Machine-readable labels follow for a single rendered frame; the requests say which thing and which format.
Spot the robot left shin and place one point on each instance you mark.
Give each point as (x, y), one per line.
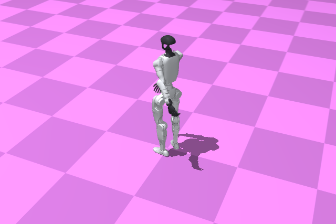
(161, 134)

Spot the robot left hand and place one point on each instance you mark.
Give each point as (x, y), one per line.
(171, 109)

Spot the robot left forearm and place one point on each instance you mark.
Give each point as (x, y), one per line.
(164, 90)

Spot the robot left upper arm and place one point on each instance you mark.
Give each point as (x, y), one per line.
(157, 64)

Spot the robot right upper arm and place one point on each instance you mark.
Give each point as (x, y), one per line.
(180, 54)

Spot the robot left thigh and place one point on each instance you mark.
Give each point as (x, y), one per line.
(157, 109)

